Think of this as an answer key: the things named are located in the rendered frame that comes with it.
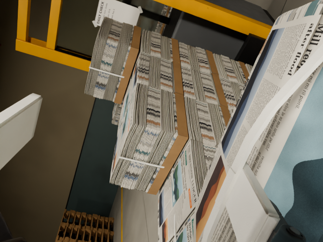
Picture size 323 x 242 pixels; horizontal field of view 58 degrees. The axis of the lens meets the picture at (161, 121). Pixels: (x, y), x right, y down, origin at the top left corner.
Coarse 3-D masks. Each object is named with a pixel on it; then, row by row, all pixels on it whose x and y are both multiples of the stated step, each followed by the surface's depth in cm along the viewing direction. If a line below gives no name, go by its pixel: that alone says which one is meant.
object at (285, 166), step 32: (320, 32) 21; (320, 64) 20; (320, 96) 19; (288, 128) 21; (320, 128) 18; (256, 160) 24; (288, 160) 20; (320, 160) 18; (288, 192) 20; (320, 192) 17; (288, 224) 19; (320, 224) 17
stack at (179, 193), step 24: (192, 72) 154; (192, 96) 136; (216, 96) 143; (192, 120) 121; (216, 120) 127; (192, 144) 109; (216, 144) 115; (192, 168) 100; (168, 192) 119; (192, 192) 95; (168, 216) 112; (192, 216) 90; (168, 240) 105; (192, 240) 86
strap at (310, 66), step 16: (320, 48) 18; (304, 64) 18; (288, 80) 18; (304, 80) 17; (288, 96) 18; (272, 112) 18; (256, 128) 18; (240, 160) 19; (224, 192) 20; (208, 224) 21; (208, 240) 21
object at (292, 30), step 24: (288, 24) 29; (312, 24) 22; (264, 48) 35; (288, 48) 26; (264, 72) 31; (288, 72) 24; (240, 96) 39; (264, 96) 28; (240, 120) 34; (240, 144) 30; (216, 168) 37; (216, 192) 33; (216, 240) 27
